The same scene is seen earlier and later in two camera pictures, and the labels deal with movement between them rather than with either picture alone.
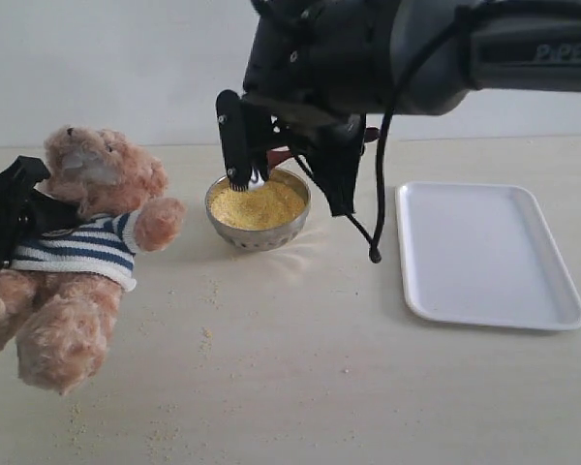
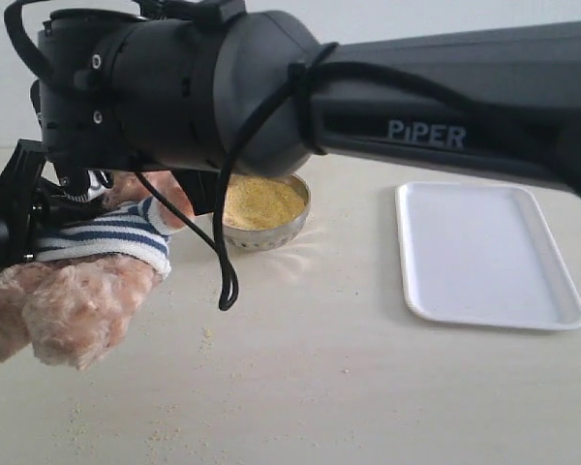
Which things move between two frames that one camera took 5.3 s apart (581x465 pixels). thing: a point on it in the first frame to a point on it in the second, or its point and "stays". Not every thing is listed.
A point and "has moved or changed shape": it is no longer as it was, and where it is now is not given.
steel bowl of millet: (260, 219) stays
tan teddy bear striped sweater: (60, 301) has moved or changed shape
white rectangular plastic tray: (484, 255) stays
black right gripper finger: (260, 136) to (74, 181)
